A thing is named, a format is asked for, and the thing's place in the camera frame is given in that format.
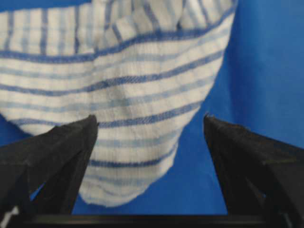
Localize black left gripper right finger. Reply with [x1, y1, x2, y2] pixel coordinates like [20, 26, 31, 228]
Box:
[203, 115, 304, 228]

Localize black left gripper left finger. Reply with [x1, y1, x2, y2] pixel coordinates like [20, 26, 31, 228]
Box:
[0, 115, 98, 218]

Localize white blue striped towel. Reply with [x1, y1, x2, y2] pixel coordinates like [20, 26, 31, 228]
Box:
[0, 0, 238, 207]

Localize blue table cloth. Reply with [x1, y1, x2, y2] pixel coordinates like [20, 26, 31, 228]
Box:
[0, 0, 304, 214]

